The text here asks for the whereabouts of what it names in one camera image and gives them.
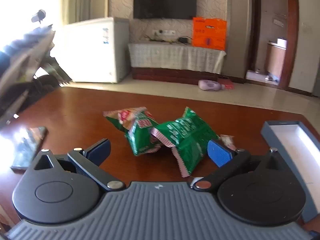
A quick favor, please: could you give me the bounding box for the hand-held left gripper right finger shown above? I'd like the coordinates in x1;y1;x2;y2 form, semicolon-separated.
192;139;288;192

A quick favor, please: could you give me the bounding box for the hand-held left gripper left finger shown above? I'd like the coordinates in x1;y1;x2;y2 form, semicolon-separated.
32;138;126;193

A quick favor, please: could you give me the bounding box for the small pink candy packet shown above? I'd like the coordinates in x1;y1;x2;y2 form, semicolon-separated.
220;134;236;151

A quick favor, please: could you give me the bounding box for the green striped-edge snack bag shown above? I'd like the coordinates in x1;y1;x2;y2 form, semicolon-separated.
150;107;222;178

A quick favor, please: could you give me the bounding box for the green chip bag red print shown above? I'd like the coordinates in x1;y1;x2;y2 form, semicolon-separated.
103;106;161;157

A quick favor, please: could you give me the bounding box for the blue cardboard box white inside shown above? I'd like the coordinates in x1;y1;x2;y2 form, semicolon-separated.
261;120;320;224

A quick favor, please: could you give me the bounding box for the purple detergent bottle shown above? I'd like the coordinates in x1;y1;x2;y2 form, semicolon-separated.
198;79;225;91

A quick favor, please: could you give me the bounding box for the black smartphone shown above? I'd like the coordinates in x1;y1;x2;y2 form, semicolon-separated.
10;126;48;173

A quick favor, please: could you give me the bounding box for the dark wooden television cabinet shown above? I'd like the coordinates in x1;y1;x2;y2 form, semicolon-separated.
132;67;222;86

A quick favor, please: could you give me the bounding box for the white chest freezer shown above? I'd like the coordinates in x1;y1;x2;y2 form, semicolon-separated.
53;17;130;84

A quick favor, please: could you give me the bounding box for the pale patterned cabinet cloth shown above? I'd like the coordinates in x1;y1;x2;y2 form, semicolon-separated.
127;42;227;74

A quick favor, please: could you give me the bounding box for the wooden kitchen cabinet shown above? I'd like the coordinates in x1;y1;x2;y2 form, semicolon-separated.
265;42;287;77

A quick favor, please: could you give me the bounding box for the orange gift box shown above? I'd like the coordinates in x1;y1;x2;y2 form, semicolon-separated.
192;17;227;51

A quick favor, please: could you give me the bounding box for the blurred grey object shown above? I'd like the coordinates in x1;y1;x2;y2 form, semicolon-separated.
0;9;73;130

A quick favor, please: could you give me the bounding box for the brown wooden door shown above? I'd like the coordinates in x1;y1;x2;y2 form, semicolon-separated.
253;0;262;70

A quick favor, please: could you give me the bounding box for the beige curtain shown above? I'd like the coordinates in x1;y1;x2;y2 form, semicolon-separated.
60;0;110;26

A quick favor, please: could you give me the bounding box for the white wall power strip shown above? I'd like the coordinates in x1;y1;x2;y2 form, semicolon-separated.
153;29;176;36

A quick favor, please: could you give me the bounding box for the black wall television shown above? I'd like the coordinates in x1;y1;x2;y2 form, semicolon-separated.
133;0;197;20

